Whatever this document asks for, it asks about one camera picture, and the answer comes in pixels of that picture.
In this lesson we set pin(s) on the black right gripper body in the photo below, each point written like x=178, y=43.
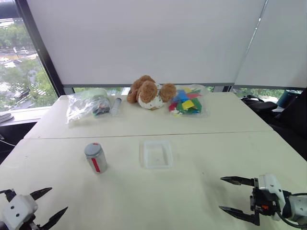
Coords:
x=260, y=202

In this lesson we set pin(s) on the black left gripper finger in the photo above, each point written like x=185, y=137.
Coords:
x=40, y=192
x=55, y=218

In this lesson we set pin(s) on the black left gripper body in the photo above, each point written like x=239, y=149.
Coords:
x=31, y=225

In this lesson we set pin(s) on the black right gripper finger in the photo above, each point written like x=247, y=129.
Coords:
x=239, y=213
x=237, y=180

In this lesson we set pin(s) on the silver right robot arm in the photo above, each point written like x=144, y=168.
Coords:
x=297, y=207

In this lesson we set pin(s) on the silver can with red stripe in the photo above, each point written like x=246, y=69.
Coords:
x=99, y=163

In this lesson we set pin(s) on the grey jar lid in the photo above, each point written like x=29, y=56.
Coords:
x=93, y=150

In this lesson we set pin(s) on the clear plastic tray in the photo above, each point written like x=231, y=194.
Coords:
x=156, y=155

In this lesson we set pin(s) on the black backpack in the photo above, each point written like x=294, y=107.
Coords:
x=261, y=105

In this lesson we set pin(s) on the bag of colourful flat pieces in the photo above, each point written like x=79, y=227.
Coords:
x=188, y=103

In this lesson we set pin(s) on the clear plastic bag with items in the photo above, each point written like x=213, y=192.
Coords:
x=84, y=107

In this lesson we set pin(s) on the teal cup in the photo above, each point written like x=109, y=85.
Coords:
x=286, y=98

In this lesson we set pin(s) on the brown and white plush toy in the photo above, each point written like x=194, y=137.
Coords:
x=148, y=92

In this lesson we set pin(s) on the narrow white roller blind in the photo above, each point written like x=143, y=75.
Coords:
x=278, y=48

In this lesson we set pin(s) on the large white roller blind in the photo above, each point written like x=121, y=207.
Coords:
x=144, y=40

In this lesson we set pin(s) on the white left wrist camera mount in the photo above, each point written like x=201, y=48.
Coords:
x=16, y=210

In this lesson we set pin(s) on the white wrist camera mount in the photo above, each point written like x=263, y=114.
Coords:
x=271, y=184
x=16, y=210

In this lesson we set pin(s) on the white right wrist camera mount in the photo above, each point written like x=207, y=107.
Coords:
x=271, y=184

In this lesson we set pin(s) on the black window frame post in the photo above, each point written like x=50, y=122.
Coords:
x=40, y=48

